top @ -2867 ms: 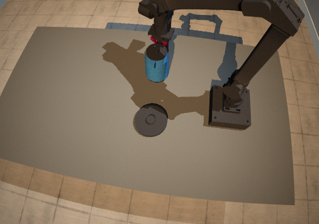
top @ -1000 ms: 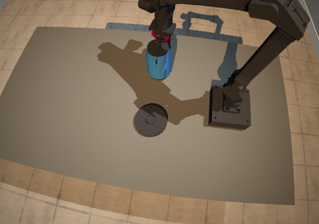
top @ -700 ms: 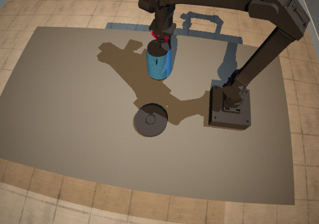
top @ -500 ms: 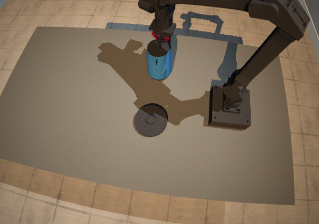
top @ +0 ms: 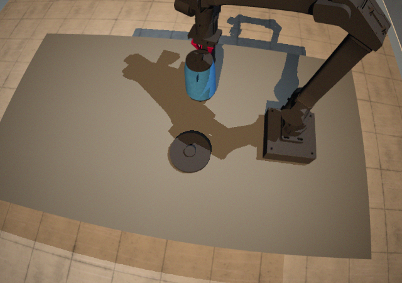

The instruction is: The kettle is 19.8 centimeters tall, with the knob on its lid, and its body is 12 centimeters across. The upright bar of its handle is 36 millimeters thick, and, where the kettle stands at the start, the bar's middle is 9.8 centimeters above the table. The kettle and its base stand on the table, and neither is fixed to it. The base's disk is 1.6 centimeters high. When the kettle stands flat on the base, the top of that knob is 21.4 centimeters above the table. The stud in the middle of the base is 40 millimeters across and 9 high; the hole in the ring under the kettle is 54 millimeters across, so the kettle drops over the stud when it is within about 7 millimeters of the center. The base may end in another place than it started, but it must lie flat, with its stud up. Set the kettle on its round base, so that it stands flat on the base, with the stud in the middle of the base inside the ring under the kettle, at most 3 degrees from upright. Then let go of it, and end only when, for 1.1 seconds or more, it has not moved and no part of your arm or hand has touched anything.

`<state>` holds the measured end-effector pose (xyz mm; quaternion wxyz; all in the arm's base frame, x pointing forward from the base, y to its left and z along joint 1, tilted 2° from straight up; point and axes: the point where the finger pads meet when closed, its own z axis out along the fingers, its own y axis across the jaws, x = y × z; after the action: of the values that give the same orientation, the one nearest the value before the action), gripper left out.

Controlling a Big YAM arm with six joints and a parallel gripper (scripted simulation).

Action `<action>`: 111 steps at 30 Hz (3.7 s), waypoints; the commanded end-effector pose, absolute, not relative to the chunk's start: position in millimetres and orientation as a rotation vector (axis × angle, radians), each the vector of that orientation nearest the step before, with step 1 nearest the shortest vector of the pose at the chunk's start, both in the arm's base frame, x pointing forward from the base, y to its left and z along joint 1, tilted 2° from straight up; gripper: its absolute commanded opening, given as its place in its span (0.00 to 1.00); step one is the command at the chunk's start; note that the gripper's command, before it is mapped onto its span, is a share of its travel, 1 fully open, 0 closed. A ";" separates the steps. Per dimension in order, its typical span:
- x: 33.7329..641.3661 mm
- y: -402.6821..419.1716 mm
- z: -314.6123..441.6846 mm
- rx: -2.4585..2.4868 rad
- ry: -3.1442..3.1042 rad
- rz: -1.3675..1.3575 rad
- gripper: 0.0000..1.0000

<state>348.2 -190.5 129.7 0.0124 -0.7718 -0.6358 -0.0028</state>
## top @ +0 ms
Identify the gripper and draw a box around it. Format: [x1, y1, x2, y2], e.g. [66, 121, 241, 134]
[187, 21, 222, 53]

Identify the dark grey round disk with central stud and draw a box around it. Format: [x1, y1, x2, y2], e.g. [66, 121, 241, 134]
[170, 133, 210, 173]

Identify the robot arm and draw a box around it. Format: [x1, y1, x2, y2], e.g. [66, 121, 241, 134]
[174, 0, 391, 143]

